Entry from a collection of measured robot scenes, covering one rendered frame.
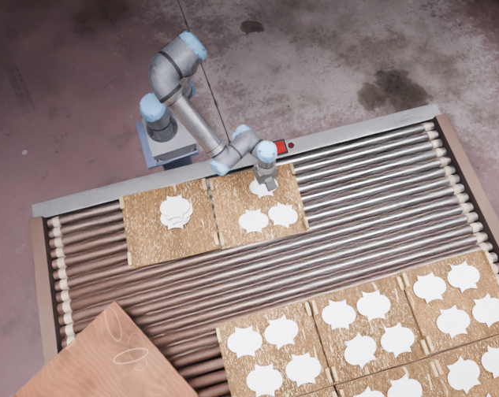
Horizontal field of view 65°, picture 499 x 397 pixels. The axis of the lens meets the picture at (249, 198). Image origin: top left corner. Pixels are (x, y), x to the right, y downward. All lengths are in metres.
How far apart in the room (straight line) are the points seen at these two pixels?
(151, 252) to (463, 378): 1.41
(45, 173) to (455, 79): 3.26
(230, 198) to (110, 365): 0.85
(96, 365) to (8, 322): 1.44
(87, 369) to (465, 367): 1.51
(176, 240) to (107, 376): 0.60
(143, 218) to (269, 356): 0.83
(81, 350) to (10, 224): 1.66
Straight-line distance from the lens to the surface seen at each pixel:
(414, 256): 1.94
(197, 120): 1.45
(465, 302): 1.99
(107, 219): 1.95
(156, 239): 1.84
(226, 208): 1.83
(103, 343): 1.74
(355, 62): 3.50
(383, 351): 1.84
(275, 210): 1.82
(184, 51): 1.44
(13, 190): 3.32
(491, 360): 2.01
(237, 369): 1.76
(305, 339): 1.77
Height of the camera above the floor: 2.68
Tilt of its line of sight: 72 degrees down
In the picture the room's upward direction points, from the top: straight up
